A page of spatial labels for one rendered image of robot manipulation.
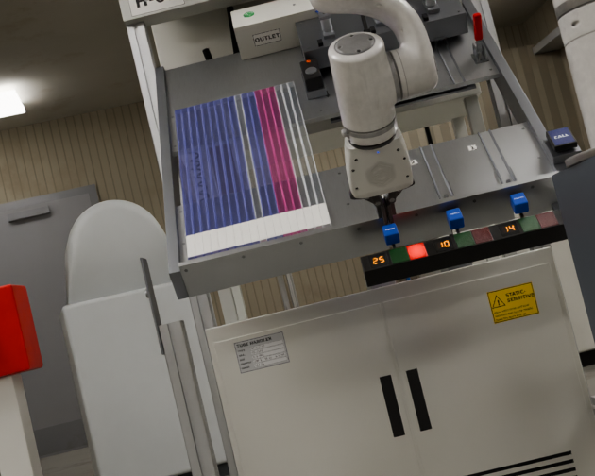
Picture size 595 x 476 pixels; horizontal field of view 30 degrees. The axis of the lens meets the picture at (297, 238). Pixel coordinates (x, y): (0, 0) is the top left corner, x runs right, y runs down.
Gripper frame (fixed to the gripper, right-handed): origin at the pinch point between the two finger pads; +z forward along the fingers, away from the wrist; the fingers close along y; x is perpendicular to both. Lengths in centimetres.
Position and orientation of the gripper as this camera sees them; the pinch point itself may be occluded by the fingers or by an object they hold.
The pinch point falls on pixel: (385, 210)
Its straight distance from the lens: 184.5
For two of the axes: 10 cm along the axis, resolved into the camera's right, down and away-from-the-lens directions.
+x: -1.3, -6.1, 7.8
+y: 9.7, -2.3, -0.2
